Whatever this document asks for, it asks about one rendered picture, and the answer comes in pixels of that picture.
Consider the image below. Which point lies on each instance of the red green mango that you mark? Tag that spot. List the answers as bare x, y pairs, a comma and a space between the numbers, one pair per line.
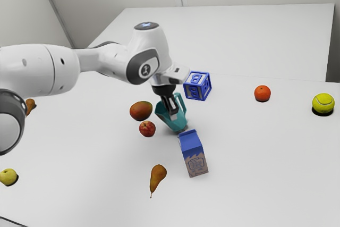
140, 110

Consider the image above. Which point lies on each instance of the blue letter block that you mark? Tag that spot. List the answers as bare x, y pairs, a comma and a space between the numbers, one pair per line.
197, 85

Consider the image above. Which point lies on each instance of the brown yellow pear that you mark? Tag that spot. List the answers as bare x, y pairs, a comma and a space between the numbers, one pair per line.
156, 177

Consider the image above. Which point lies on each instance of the red apple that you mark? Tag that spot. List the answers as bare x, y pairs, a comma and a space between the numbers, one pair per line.
147, 128

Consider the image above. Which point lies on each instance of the small brown pear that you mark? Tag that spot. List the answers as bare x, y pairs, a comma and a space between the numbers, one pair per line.
29, 105

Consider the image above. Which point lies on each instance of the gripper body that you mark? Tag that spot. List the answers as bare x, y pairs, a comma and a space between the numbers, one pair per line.
162, 90

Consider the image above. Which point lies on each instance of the yellow green apple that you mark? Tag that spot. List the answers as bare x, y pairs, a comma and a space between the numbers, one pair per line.
8, 176

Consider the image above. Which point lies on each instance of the orange fruit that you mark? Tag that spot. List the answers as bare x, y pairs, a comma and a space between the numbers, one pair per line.
262, 93

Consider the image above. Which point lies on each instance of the blue milk carton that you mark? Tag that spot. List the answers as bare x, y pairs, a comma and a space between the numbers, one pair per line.
192, 154

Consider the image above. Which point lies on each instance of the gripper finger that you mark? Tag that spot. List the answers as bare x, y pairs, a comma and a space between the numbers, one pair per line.
171, 106

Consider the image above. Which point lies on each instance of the teal faceted mug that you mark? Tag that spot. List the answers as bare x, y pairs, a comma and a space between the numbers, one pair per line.
174, 116

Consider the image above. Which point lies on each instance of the yellow tennis ball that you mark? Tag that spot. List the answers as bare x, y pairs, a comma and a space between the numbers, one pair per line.
323, 103

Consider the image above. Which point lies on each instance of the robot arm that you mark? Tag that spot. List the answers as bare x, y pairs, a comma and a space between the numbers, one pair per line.
79, 59

